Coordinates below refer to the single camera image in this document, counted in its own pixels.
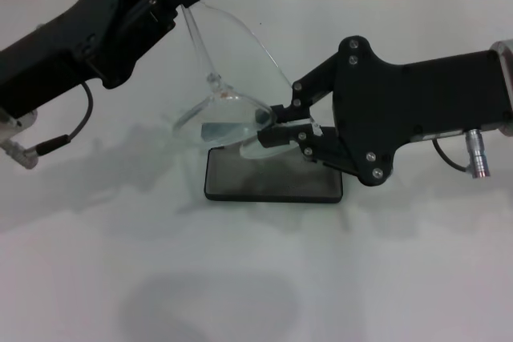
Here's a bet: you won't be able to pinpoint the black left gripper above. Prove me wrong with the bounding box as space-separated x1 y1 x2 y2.
0 0 190 119

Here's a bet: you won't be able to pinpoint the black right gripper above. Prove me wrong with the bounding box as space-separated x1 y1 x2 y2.
257 34 502 187

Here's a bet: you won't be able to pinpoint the black glasses case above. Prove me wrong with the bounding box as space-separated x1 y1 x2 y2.
200 121 344 203

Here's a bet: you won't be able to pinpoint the clear white glasses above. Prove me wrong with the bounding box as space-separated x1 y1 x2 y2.
172 0 324 160

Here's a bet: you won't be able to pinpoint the right gripper cable with plug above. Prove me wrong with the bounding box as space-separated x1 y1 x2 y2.
431 128 493 179

